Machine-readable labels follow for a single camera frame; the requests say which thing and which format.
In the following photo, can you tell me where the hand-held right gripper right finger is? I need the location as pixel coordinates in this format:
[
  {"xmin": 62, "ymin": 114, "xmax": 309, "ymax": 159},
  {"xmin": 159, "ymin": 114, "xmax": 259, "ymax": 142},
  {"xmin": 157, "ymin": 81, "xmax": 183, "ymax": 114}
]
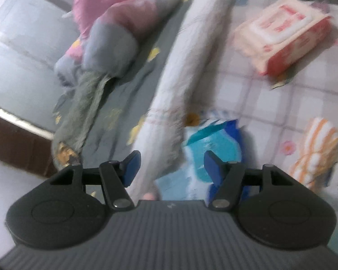
[{"xmin": 203, "ymin": 150, "xmax": 295, "ymax": 211}]

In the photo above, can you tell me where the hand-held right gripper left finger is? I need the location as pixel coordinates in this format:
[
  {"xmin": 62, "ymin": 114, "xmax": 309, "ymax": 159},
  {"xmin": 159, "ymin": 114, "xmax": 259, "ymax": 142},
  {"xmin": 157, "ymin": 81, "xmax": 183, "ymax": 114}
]
[{"xmin": 49, "ymin": 150, "xmax": 142, "ymax": 211}]

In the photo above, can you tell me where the blue tissue pack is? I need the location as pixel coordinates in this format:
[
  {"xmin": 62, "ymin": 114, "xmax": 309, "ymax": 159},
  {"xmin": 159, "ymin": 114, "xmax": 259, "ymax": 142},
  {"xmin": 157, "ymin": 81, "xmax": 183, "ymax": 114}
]
[{"xmin": 153, "ymin": 119, "xmax": 243, "ymax": 203}]

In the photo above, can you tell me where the grey quilt with yellow print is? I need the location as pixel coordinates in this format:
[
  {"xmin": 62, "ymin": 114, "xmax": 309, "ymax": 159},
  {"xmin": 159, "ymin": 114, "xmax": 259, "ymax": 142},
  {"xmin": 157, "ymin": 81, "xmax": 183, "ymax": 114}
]
[{"xmin": 52, "ymin": 0, "xmax": 192, "ymax": 164}]

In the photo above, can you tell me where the green patterned cloth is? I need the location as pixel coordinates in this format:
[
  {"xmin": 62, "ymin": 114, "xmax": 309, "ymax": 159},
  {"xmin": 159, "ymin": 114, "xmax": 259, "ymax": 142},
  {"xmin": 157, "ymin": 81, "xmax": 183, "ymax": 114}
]
[{"xmin": 52, "ymin": 70, "xmax": 114, "ymax": 158}]

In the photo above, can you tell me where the checkered printed bed sheet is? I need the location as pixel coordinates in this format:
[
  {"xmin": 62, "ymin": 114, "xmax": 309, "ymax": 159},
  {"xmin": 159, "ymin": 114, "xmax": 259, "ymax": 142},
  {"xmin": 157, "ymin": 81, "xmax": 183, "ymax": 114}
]
[{"xmin": 183, "ymin": 0, "xmax": 338, "ymax": 212}]

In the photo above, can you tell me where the white fringed blanket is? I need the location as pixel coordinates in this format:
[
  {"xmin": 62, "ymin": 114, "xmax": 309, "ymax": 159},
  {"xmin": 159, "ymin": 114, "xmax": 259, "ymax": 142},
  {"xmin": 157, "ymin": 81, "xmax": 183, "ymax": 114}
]
[{"xmin": 126, "ymin": 0, "xmax": 243, "ymax": 201}]

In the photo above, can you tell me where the orange striped white sock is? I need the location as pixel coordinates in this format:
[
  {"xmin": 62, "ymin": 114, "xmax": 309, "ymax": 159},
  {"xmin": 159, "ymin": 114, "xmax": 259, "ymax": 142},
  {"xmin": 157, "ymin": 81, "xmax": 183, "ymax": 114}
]
[{"xmin": 288, "ymin": 117, "xmax": 338, "ymax": 189}]

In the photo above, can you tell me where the pink and grey floral quilt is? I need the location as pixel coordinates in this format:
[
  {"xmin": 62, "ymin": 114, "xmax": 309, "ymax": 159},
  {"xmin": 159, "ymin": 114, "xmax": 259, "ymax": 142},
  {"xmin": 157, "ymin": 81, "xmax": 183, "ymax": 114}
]
[{"xmin": 54, "ymin": 0, "xmax": 201, "ymax": 88}]

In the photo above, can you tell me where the red wet wipes pack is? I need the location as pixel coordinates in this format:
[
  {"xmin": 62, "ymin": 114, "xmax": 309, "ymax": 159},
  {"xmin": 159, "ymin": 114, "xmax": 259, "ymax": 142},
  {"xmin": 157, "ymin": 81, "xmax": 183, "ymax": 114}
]
[{"xmin": 233, "ymin": 0, "xmax": 333, "ymax": 77}]

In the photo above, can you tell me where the brown wooden bed frame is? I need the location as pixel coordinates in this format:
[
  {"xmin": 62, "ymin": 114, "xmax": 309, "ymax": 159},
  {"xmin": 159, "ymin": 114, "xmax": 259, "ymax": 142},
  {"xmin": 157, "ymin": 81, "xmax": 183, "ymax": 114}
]
[{"xmin": 0, "ymin": 109, "xmax": 58, "ymax": 178}]

